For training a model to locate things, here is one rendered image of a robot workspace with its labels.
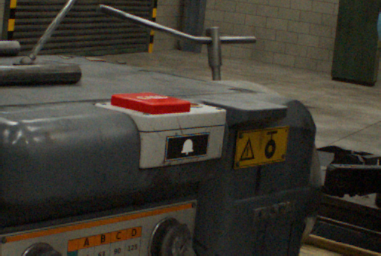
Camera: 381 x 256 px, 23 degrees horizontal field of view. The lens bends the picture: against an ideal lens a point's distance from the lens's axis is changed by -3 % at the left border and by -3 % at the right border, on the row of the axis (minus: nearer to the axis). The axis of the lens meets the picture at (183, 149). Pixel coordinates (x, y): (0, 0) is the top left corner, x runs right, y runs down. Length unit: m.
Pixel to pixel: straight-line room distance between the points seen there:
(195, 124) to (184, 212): 0.13
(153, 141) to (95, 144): 0.08
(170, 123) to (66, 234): 0.15
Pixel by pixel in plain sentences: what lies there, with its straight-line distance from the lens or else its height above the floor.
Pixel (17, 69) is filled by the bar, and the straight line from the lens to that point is 1.05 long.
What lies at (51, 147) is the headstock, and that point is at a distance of 0.84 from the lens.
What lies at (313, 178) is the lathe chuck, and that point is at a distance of 1.42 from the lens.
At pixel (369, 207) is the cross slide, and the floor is 0.97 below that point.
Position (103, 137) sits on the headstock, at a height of 1.24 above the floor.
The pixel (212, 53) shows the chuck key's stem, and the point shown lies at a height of 1.28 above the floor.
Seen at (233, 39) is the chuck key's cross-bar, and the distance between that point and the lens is 1.51.
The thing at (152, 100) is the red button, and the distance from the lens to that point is 0.94.
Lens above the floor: 1.40
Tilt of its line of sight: 11 degrees down
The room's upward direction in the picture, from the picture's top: 6 degrees clockwise
